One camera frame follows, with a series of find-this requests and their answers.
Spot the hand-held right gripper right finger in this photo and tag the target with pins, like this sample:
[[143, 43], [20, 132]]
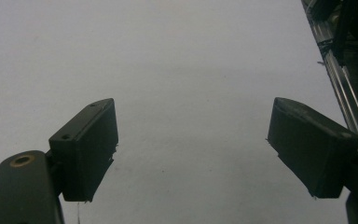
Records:
[[310, 146]]

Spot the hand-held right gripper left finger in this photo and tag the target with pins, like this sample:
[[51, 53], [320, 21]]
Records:
[[84, 149]]

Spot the aluminium frame rail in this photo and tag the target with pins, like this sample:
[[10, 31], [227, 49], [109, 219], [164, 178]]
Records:
[[341, 74]]

